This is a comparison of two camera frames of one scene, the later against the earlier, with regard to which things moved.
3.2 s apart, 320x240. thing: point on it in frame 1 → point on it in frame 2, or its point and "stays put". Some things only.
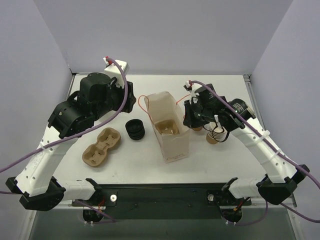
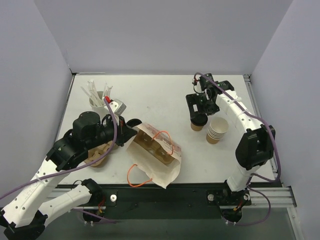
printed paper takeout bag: x=169 y=125 → x=158 y=154
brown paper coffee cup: x=197 y=129 stays put
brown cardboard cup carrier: x=94 y=155 stays put
